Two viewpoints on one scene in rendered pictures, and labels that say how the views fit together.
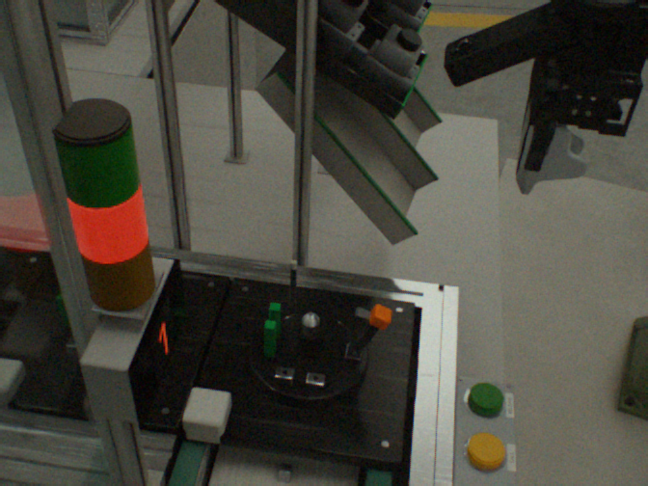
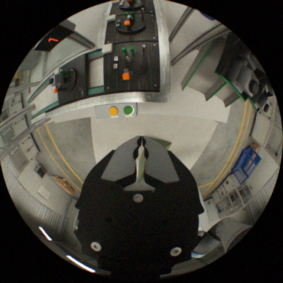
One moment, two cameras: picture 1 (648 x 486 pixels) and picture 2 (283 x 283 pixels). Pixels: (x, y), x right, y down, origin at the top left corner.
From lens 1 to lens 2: 0.73 m
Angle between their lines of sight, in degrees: 59
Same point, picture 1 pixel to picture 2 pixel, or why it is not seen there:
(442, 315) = (158, 98)
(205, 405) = (106, 47)
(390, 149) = (214, 86)
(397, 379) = (128, 87)
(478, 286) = (181, 110)
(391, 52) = (246, 73)
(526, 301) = (177, 121)
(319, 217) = not seen: hidden behind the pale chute
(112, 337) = not seen: outside the picture
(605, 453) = (136, 133)
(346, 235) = not seen: hidden behind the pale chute
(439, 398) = (127, 98)
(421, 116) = (227, 101)
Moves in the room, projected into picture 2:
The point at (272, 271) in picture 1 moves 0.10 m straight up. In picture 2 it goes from (166, 51) to (172, 41)
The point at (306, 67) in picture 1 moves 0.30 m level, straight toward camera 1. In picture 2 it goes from (222, 26) to (54, 46)
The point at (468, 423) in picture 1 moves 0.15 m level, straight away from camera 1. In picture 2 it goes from (121, 106) to (153, 112)
